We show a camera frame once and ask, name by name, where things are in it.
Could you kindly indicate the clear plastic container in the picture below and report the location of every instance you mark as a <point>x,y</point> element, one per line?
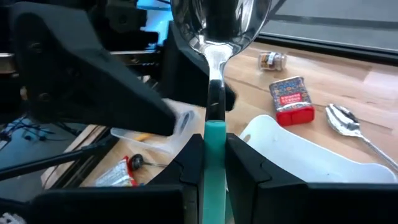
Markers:
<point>161,146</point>

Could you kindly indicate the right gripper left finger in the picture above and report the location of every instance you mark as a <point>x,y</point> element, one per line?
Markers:
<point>124,205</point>

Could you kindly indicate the red white snack packet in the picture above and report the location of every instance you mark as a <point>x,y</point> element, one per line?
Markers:
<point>116,174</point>

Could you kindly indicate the silver metal spoon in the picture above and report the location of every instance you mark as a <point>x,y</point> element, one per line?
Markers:
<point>342,119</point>

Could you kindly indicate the white plastic bin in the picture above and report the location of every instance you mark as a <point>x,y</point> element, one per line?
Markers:
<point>295,155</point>

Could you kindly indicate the black metal spoon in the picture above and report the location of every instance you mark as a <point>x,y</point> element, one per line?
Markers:
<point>136,161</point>

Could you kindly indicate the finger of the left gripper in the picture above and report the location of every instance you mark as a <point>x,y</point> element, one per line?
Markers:
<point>183,81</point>
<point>77,81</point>

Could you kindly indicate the small glass jar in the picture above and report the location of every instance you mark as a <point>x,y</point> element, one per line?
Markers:
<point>272,61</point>

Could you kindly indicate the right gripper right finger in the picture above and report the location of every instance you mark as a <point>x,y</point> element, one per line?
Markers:
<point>311,205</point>

